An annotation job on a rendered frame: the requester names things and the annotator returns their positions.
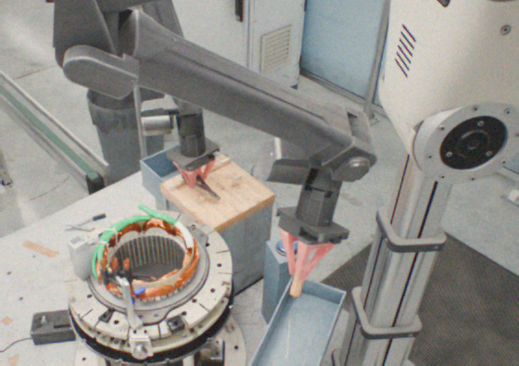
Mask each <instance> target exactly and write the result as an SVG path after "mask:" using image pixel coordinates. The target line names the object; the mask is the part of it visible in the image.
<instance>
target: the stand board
mask: <svg viewBox="0 0 519 366"><path fill-rule="evenodd" d="M226 159H227V157H225V156H224V155H221V156H218V157H216V163H215V164H218V163H220V162H222V161H224V160H226ZM215 164H214V165H215ZM239 176H242V183H240V184H239V185H237V186H235V187H234V188H233V187H232V180H233V179H235V178H237V177H239ZM181 180H182V174H180V175H178V176H176V177H173V178H171V179H169V180H168V181H166V182H164V183H161V184H160V185H159V187H160V191H161V192H162V193H163V194H164V195H165V196H166V197H167V198H168V199H169V200H171V201H172V202H173V203H174V204H175V205H176V206H177V207H178V208H179V209H181V210H182V212H183V213H184V214H185V215H187V216H192V217H195V218H197V219H198V223H197V224H199V225H201V224H203V223H204V222H205V223H206V224H207V225H208V226H210V227H211V228H212V229H213V230H214V232H215V231H216V232H217V233H220V232H222V231H223V230H225V229H227V228H229V227H231V226H232V225H233V224H235V223H237V222H239V221H241V220H242V219H244V218H245V217H247V216H251V215H253V214H254V213H256V212H258V211H259V210H261V209H262V208H265V207H267V206H268V205H270V204H271V203H273V202H275V195H276V193H275V192H273V191H271V190H269V189H268V188H267V187H265V186H264V185H262V184H261V183H259V182H258V180H256V179H255V178H254V177H252V176H251V175H250V174H248V173H247V172H246V171H244V170H243V169H241V168H240V167H239V166H237V165H235V164H234V163H233V162H232V163H230V164H228V165H224V166H222V167H220V168H218V169H216V170H213V171H211V172H209V174H208V176H207V180H206V183H207V186H208V187H209V188H210V189H211V190H212V191H215V192H216V193H217V194H218V195H219V196H220V197H221V199H220V200H217V199H215V198H211V199H209V200H207V202H205V203H203V204H202V203H201V196H202V195H204V194H206V193H207V192H205V191H201V190H199V189H198V188H196V187H195V188H194V189H191V188H190V187H189V186H188V184H186V185H184V186H182V187H180V188H178V189H176V190H172V191H171V189H170V186H171V185H173V184H176V183H178V182H180V181H181Z"/></svg>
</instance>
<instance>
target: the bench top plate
mask: <svg viewBox="0 0 519 366"><path fill-rule="evenodd" d="M141 183H142V175H141V171H138V172H137V173H135V174H134V175H132V176H130V177H128V178H126V179H124V180H122V181H120V182H118V183H114V184H112V185H111V186H110V187H108V188H106V189H104V190H100V191H98V192H96V193H93V194H91V195H89V196H88V197H86V198H84V199H82V200H80V201H78V202H76V203H74V204H71V205H70V206H68V207H66V208H63V209H62V210H60V211H58V212H54V213H52V214H50V215H48V216H46V217H44V218H42V219H40V220H38V221H36V222H34V223H33V224H31V225H29V226H26V227H24V228H22V229H20V230H18V231H16V232H14V233H11V234H9V235H7V236H4V237H2V238H0V328H1V329H0V351H3V350H5V349H6V348H7V347H8V346H9V345H10V344H11V343H13V342H15V341H17V340H20V339H22V338H25V337H31V336H30V331H31V326H32V316H33V313H37V312H45V311H54V310H62V309H68V302H69V301H68V299H67V296H66V292H65V288H64V274H65V269H66V267H72V266H73V263H72V260H71V259H70V251H69V248H68V244H67V241H68V240H69V239H71V237H72V236H74V235H77V234H80V235H81V236H82V237H83V238H84V237H85V236H87V235H88V234H90V233H91V232H87V231H82V230H77V229H74V230H70V231H66V232H65V230H67V229H70V228H71V227H70V226H65V225H69V224H77V223H79V222H82V221H86V220H88V219H90V218H92V216H94V215H97V214H100V213H106V215H107V217H106V218H104V219H101V220H98V221H91V222H88V223H86V224H84V225H82V227H90V228H91V229H92V228H97V227H99V226H102V227H103V228H106V227H108V226H109V225H111V224H110V221H111V220H113V219H115V218H118V217H119V216H123V218H124V219H125V217H124V215H126V214H134V213H137V212H143V211H142V210H141V209H139V208H137V207H138V205H139V204H142V205H144V206H146V207H148V208H151V209H153V210H155V211H157V204H156V198H155V197H154V196H153V195H152V194H151V193H150V192H149V191H147V190H146V189H145V188H144V187H143V186H142V185H141ZM87 237H88V236H87ZM27 240H29V241H32V242H34V243H35V244H37V245H40V246H44V247H46V248H49V249H52V250H54V251H56V252H59V254H58V255H57V256H56V257H54V258H52V257H48V256H44V255H41V254H39V253H36V252H34V251H32V250H30V249H28V248H26V247H24V246H22V245H23V244H24V243H25V242H26V241H27ZM262 287H263V279H262V280H260V281H259V282H257V283H256V284H255V285H253V286H252V287H249V288H248V289H246V290H245V291H243V292H242V293H240V294H239V295H237V296H235V297H234V306H233V308H232V310H233V312H232V315H233V317H234V319H235V321H236V322H237V324H238V326H239V328H240V330H241V331H242V334H243V337H244V339H245V343H246V350H247V364H246V366H248V365H249V363H250V362H251V360H252V358H253V356H254V354H255V350H256V349H257V347H258V345H259V343H260V340H261V338H262V336H263V334H264V332H265V330H266V329H267V327H268V325H267V323H266V321H265V320H264V318H263V316H262V315H261V301H262ZM5 316H7V317H9V318H10V319H12V320H14V321H13V322H12V323H10V324H9V325H8V326H6V325H4V324H3V323H2V322H1V321H2V320H3V318H4V317H5ZM9 327H10V328H12V329H10V328H9ZM3 329H4V330H3ZM16 330H17V331H16ZM8 332H9V333H8ZM2 333H3V334H2ZM8 334H9V335H8ZM10 337H11V339H10ZM8 340H9V341H10V342H8ZM7 343H8V344H7ZM66 343H67V342H60V343H53V344H45V345H38V346H35V345H34V343H33V341H32V339H25V340H22V341H19V342H17V343H15V344H13V345H12V346H11V347H9V348H8V349H7V350H6V351H5V352H0V366H11V365H9V364H7V358H8V357H11V356H14V355H17V354H19V359H18V361H17V364H16V366H54V363H55V366H68V365H70V366H74V360H75V355H76V351H77V348H78V345H79V343H80V340H79V338H78V336H77V340H76V341H69V342H68V343H67V344H66ZM13 346H14V347H13ZM22 346H23V347H22ZM15 350H17V351H15ZM43 360H44V361H43ZM44 363H45V364H44ZM64 363H65V364H64ZM63 364H64V365H63Z"/></svg>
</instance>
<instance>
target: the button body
mask: <svg viewBox="0 0 519 366"><path fill-rule="evenodd" d="M280 240H282V238H279V239H275V240H269V241H266V246H265V260H264V273H263V287H262V301H261V315H262V316H263V318H264V320H265V321H266V323H267V325H269V323H270V321H271V319H272V315H273V314H274V312H275V310H276V309H277V307H278V305H279V303H280V299H281V297H282V295H283V293H284V290H285V288H286V287H287V285H288V283H289V281H290V279H291V277H292V275H290V273H289V268H288V263H287V258H286V257H284V256H282V255H280V254H279V253H278V252H277V250H276V244H277V242H278V241H280Z"/></svg>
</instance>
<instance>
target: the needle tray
mask: <svg viewBox="0 0 519 366"><path fill-rule="evenodd" d="M293 279H294V275H292V277H291V279H290V281H289V283H288V285H287V287H286V288H285V290H284V293H283V295H282V297H281V299H280V303H279V305H278V307H277V309H276V310H275V312H274V314H273V315H272V319H271V321H270V323H269V325H268V327H267V329H266V330H265V332H264V334H263V336H262V338H261V340H260V341H259V345H258V347H257V349H256V350H255V354H254V356H253V358H252V360H251V362H250V363H249V365H248V366H321V365H322V362H323V358H324V355H325V352H326V349H327V348H328V346H329V343H330V340H331V338H332V335H333V332H334V329H335V327H336V324H337V321H338V319H339V316H340V313H341V310H342V309H343V306H344V302H345V298H346V293H347V292H346V291H343V290H340V289H337V288H334V287H332V286H330V285H327V284H320V283H317V282H314V281H312V280H309V279H306V280H304V284H303V287H302V291H301V295H300V297H297V298H296V299H295V300H294V304H293V308H292V310H291V307H292V303H293V299H294V298H293V296H292V295H291V294H290V290H291V286H292V283H293ZM290 310H291V314H290ZM289 314H290V316H289ZM288 316H289V317H288ZM288 319H290V324H288ZM288 326H289V338H287V336H288ZM287 340H288V352H287V356H286V357H285V355H286V350H287Z"/></svg>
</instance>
